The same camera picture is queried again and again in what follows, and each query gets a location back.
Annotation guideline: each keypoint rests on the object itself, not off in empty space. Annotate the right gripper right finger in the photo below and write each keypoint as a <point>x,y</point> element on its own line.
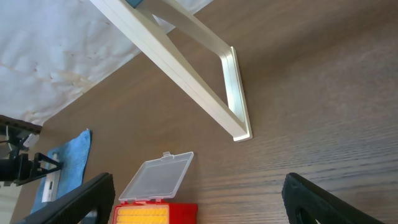
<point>311,199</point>

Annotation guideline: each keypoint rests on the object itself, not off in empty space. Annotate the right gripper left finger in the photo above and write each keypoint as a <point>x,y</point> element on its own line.
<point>77,199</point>

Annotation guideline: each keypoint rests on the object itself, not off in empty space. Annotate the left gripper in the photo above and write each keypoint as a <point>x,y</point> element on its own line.
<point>17,168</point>

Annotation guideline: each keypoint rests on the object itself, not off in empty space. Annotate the blue cloth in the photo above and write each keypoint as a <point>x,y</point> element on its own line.
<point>74,161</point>

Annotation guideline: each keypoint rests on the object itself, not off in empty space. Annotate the red and yellow tip box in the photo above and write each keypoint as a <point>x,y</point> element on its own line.
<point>183,213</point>

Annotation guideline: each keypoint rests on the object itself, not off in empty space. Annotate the white and blue stand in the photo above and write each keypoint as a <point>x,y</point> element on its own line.
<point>161,53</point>

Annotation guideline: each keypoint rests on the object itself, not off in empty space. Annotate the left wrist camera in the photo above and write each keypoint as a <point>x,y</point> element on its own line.
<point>31,140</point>

